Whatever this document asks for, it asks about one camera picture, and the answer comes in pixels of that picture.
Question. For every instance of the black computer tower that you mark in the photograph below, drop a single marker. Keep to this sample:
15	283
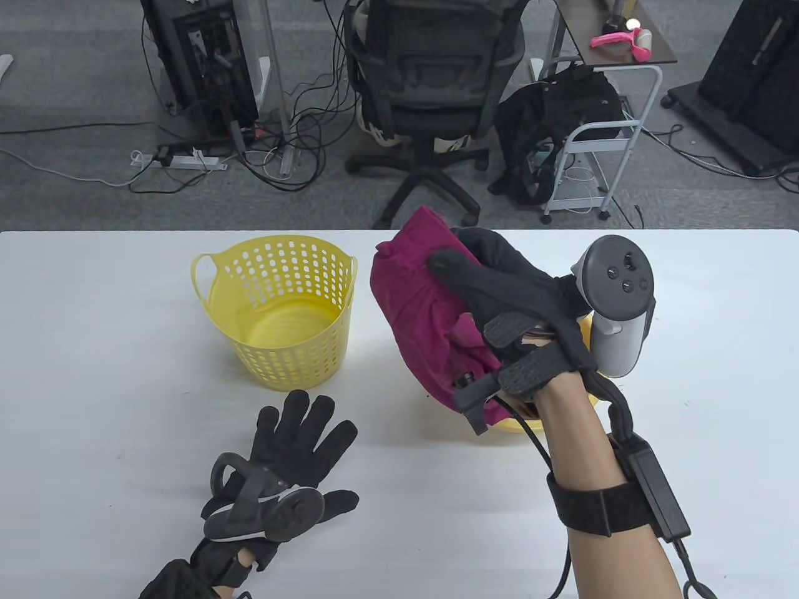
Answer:
206	68

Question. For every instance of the black bag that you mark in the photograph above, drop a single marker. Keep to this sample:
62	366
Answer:
549	118

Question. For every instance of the black forearm brace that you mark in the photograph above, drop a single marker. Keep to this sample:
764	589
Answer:
175	580

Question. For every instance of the black battery pack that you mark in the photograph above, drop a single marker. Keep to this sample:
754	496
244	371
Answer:
655	493

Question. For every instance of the person's right hand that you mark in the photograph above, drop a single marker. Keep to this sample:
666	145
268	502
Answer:
512	287

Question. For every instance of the white flat object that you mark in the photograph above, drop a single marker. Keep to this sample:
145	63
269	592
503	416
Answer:
5	65

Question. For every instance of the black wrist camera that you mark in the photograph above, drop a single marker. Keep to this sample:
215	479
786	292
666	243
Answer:
477	396

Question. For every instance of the grey desk leg post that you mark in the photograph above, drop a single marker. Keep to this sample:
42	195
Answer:
274	75

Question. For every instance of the black wheeled cabinet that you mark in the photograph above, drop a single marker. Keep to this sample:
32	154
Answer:
749	75

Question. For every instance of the yellow plastic basin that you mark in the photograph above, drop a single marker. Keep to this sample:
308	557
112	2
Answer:
505	428

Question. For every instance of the yellow perforated plastic basket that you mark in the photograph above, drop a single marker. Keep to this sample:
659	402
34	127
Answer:
281	324

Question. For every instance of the black round device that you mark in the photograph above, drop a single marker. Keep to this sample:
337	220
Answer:
615	24

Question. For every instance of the person's left forearm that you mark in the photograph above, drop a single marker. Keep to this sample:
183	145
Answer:
248	555

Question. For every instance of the pink plastic tool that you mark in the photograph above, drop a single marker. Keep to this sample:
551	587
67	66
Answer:
615	39

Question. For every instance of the magenta shorts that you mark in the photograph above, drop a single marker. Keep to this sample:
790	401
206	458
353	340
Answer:
418	312

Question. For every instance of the white power strip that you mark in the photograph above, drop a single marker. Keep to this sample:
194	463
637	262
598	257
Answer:
187	161

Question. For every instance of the white cart with brown top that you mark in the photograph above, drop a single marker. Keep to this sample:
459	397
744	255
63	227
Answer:
580	25

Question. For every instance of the grey VR controller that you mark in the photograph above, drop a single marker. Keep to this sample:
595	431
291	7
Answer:
290	511
618	312

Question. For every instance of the person's left hand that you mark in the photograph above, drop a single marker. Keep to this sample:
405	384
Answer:
303	437

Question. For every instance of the black mesh office chair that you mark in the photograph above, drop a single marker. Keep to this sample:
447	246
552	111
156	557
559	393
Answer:
431	75

